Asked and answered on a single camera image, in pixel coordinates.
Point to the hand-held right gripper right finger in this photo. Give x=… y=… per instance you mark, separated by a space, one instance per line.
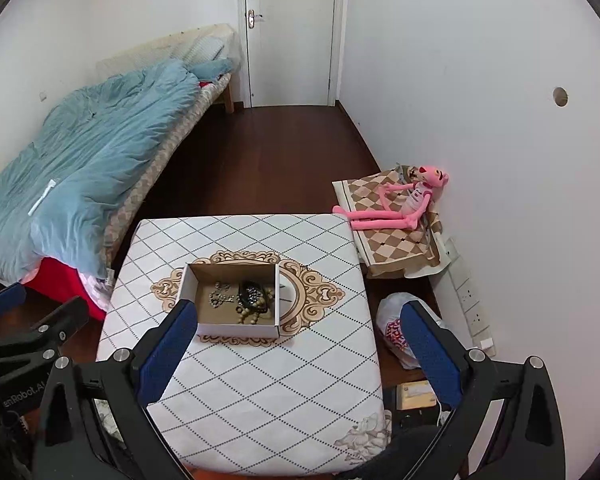
x=432 y=355

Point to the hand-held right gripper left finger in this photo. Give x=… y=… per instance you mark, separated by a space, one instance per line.
x=167 y=355

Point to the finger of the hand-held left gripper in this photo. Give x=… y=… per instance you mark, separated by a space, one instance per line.
x=5 y=300
x=55 y=322

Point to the cardboard box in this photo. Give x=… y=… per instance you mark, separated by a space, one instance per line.
x=230 y=331

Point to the black smartwatch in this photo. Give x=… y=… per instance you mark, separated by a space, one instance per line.
x=267 y=296

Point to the small yellow box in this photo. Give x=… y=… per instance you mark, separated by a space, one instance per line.
x=415 y=395

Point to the red bed sheet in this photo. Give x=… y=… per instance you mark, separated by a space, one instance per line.
x=65 y=280

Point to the pink checkered cloth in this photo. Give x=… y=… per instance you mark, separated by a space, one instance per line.
x=97 y=290

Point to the white plastic bag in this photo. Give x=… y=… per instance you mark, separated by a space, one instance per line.
x=395 y=315

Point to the white charger plug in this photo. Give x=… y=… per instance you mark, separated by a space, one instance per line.
x=486 y=343

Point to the white power strip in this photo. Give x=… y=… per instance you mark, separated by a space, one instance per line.
x=467 y=295

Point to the white fabric strip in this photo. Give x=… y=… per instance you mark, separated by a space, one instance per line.
x=42 y=197

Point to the brown diamond-pattern cloth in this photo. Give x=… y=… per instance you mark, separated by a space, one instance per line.
x=395 y=245

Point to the white diamond-pattern tablecloth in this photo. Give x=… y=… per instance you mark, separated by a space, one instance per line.
x=280 y=385

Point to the pink plush toy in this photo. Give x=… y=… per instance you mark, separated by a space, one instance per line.
x=420 y=200

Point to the beige checkered mattress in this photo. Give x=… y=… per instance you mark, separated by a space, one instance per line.
x=145 y=190

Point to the light blue duvet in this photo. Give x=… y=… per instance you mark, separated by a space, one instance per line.
x=90 y=160

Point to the wooden bed leg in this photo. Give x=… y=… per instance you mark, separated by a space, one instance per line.
x=229 y=100

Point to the cream folded bedding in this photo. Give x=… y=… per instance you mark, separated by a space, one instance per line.
x=155 y=47

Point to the white door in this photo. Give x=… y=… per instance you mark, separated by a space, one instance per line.
x=290 y=35

